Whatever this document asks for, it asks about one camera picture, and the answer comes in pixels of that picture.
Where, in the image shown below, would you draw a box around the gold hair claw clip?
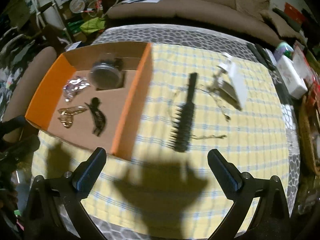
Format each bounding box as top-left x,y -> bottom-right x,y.
57,106 -> 88,128

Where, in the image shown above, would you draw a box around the green bag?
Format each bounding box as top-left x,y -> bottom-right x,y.
80,17 -> 106,35

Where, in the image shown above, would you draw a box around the brown chair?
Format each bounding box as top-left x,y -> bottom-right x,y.
2,45 -> 58,143

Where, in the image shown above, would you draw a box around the woven wicker basket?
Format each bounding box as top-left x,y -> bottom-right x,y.
298,96 -> 320,177

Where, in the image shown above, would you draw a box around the white tissue box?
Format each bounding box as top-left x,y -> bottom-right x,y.
276,55 -> 308,100

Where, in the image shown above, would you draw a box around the papers on sofa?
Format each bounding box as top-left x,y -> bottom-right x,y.
121,0 -> 161,4

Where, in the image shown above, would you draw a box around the white folding phone stand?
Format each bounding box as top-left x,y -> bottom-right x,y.
207,52 -> 248,110

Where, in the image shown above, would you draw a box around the bag of colourful rubber bands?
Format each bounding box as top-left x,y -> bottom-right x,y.
63,76 -> 90,102

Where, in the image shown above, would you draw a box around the clear jar with black clips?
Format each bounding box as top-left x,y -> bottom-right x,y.
88,56 -> 124,90

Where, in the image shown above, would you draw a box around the black hair brush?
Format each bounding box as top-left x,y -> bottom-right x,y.
169,72 -> 197,152

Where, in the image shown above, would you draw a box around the orange cardboard box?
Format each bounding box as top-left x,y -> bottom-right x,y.
25,42 -> 153,160

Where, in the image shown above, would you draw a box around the black remote control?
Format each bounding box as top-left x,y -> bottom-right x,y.
247,43 -> 276,71

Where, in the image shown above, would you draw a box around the yellow plaid tablecloth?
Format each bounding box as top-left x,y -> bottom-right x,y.
32,44 -> 289,238

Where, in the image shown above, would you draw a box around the brown sofa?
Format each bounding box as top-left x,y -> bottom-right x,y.
107,0 -> 280,46

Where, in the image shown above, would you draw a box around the pastel round container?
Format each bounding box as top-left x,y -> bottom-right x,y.
273,42 -> 294,62

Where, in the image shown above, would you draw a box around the black hair claw clip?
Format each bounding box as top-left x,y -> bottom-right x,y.
85,97 -> 107,137

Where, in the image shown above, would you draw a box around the red box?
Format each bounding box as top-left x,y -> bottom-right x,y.
284,2 -> 306,24

